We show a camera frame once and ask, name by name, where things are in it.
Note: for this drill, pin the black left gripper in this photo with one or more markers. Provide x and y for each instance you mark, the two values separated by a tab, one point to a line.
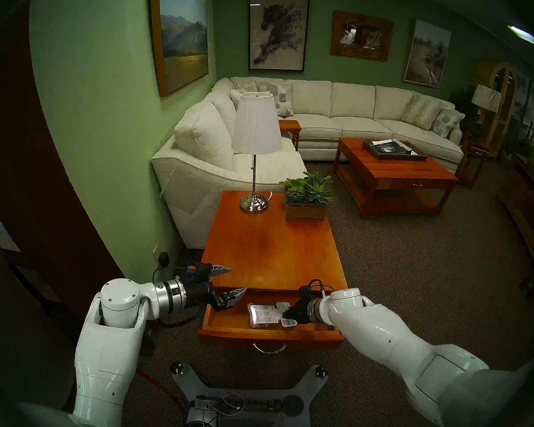
200	292

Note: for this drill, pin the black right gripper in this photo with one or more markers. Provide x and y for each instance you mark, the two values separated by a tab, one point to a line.
300	310

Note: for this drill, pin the clear plastic blister package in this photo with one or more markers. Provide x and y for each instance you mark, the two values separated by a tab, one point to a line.
264	315

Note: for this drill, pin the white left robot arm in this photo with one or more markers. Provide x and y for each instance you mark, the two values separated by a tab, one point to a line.
109	355

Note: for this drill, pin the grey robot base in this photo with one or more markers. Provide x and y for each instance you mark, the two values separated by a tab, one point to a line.
307	386

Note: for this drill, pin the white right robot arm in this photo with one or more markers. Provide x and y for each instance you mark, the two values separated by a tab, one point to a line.
396	341

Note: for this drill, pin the orange wooden end table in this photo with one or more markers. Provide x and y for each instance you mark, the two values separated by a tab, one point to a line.
267	248

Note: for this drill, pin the black power adapter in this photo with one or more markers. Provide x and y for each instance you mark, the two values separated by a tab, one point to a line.
163	258

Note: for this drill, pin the black power strip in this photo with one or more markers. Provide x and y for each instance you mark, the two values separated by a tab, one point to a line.
258	404

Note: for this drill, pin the succulent plant in wooden box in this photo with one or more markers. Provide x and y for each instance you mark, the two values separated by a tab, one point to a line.
307	195

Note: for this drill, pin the table lamp white pleated shade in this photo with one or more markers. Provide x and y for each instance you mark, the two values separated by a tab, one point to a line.
256	123

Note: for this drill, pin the small wooden side table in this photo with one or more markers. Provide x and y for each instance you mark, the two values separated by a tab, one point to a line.
289	126

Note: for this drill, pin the orange wooden coffee table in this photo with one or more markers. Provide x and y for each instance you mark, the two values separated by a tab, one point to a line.
391	170

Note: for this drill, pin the grey patch patterned pillow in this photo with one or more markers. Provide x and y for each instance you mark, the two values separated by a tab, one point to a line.
282	99
447	122

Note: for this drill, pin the black book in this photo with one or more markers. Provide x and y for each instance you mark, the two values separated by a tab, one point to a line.
389	148

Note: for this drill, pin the small grey patterned pillow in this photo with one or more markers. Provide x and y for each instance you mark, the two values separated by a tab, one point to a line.
247	86

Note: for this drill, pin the dark brown wooden door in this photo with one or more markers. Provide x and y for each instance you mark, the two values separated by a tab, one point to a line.
40	208

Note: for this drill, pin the dark wooden tray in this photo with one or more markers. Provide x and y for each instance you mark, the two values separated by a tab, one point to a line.
416	155

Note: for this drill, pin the cream sectional sofa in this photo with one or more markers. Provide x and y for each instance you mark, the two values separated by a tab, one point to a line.
338	106

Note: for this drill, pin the grey upholstered chair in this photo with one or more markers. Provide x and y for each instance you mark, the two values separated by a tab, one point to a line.
22	341

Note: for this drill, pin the beige striped pillow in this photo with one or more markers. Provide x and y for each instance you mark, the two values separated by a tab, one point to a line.
422	111

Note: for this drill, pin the mountain landscape painting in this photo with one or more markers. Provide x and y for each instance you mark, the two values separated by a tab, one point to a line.
182	39

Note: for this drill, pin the dark wooden side table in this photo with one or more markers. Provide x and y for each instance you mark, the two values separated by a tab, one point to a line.
476	152

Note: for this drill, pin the black framed horse artwork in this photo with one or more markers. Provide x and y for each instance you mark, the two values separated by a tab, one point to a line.
278	32

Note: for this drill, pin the brown wooden sideboard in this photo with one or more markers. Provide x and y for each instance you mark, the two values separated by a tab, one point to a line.
527	203

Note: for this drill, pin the rustic wooden framed mirror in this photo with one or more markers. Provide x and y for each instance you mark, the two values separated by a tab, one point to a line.
338	39

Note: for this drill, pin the dark green floor plant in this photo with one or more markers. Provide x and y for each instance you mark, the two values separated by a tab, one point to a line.
465	101

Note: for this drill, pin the lamp with wrapped white shade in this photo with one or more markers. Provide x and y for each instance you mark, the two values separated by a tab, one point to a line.
486	97

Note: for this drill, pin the tree landscape painting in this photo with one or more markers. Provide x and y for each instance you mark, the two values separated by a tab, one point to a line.
427	52

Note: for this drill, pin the arched light wooden cabinet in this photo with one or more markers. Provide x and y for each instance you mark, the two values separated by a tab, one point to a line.
507	74

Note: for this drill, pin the ceiling light panel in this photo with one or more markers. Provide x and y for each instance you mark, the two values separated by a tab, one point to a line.
523	34

